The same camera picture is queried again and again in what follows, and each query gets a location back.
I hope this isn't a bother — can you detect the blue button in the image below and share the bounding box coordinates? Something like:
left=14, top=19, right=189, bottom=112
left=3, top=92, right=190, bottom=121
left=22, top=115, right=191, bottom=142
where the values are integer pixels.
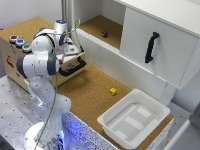
left=15, top=38, right=26, bottom=49

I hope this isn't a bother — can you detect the green cable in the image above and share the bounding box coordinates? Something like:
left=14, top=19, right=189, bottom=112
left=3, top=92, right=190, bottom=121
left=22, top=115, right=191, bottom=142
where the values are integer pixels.
left=32, top=18, right=85, bottom=150

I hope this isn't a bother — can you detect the red button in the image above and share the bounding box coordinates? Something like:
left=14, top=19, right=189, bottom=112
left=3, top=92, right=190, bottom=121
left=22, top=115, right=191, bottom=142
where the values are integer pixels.
left=8, top=34, right=19, bottom=45

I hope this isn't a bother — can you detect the black door handle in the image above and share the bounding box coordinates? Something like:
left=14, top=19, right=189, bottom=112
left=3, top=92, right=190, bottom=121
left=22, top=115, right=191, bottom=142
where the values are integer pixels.
left=144, top=31, right=161, bottom=65

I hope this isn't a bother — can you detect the white cabinet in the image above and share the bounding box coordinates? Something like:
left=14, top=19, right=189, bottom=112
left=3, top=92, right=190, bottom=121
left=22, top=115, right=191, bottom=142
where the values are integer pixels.
left=66, top=0, right=200, bottom=108

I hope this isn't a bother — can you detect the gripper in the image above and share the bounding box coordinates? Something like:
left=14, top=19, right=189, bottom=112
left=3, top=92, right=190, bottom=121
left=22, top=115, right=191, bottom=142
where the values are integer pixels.
left=64, top=39, right=82, bottom=57

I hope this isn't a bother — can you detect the purple block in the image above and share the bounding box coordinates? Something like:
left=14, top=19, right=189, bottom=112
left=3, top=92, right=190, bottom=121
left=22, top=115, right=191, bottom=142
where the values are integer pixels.
left=101, top=30, right=110, bottom=39

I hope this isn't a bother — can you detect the wooden drawer box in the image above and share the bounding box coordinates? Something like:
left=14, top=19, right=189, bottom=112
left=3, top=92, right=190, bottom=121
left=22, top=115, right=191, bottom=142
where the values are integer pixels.
left=0, top=15, right=88, bottom=93

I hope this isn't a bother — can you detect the green button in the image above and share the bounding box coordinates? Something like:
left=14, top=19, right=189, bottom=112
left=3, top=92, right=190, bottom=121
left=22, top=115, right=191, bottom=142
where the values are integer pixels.
left=21, top=43, right=33, bottom=54

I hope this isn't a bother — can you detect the white sliding door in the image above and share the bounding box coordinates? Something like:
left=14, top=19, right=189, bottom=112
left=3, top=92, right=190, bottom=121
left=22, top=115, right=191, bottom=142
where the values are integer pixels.
left=118, top=6, right=200, bottom=91

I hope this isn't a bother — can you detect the white plastic box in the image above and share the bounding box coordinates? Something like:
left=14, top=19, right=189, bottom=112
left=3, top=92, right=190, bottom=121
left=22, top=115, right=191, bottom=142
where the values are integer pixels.
left=96, top=88, right=172, bottom=150

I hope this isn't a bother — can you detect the yellow block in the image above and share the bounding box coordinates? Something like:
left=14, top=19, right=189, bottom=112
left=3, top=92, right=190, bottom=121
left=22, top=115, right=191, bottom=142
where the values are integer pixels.
left=109, top=87, right=118, bottom=97

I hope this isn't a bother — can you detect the black drawer handle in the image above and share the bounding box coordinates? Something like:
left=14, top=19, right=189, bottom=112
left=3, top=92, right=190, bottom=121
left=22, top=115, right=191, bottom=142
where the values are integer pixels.
left=58, top=56, right=87, bottom=78

